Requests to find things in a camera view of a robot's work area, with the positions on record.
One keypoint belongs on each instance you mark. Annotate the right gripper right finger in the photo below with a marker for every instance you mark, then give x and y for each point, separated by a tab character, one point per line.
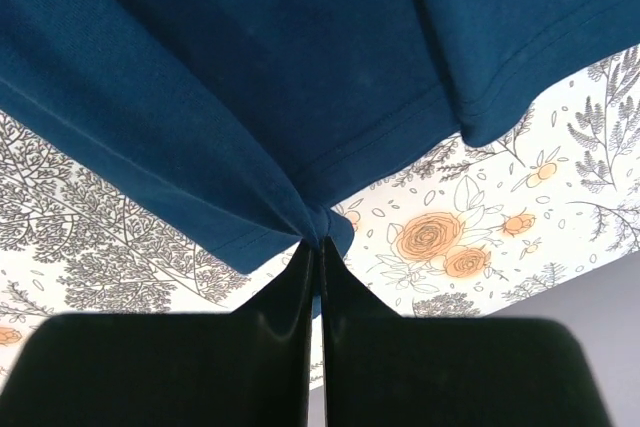
383	369

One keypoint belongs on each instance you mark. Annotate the blue t shirt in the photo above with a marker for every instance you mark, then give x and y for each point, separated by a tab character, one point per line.
242	122

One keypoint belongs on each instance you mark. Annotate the floral table cloth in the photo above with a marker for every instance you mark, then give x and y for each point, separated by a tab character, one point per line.
459	232

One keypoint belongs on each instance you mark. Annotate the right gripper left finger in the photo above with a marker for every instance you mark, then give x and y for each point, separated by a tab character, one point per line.
249	367

